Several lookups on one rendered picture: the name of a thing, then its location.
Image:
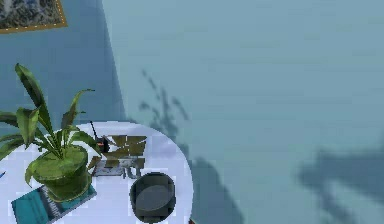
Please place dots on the dark grey round container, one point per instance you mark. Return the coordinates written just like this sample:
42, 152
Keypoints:
152, 198

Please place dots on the black handheld radio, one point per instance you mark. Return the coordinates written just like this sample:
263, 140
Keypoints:
101, 144

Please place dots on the white round table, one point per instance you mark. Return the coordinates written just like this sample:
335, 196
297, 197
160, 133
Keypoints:
110, 203

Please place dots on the green potted house plant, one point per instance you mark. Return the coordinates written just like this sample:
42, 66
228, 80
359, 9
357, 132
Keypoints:
61, 171

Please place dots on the teal book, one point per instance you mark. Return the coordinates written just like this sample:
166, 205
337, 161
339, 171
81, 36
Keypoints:
28, 208

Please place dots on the blue pen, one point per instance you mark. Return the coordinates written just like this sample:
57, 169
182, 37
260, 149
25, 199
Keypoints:
1, 174

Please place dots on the gold framed wall picture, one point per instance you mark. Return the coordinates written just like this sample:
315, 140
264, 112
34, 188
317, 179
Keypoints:
26, 13

